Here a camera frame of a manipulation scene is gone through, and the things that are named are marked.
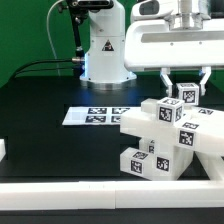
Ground white chair seat block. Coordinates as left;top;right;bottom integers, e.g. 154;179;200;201
148;140;193;181

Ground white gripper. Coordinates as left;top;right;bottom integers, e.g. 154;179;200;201
124;0;224;97

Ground white cable behind robot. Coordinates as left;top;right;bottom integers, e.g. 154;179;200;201
46;0;64;77

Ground white chair back frame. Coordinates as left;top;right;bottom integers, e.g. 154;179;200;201
120;99;224;156

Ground white front fence bar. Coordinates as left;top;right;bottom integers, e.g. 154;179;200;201
0;181;224;211

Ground white right fence bar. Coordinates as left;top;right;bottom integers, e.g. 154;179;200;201
196;152;224;181

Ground white fence piece left edge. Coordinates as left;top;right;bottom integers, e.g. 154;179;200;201
0;139;6;162

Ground white fence bar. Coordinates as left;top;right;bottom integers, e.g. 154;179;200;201
196;152;224;181
0;181;224;211

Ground small white cube block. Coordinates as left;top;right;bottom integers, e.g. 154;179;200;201
177;83;199;105

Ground flat white tagged plate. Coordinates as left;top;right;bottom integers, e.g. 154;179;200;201
62;106;138;126

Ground black cables at base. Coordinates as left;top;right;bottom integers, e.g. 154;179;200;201
9;56;84;80

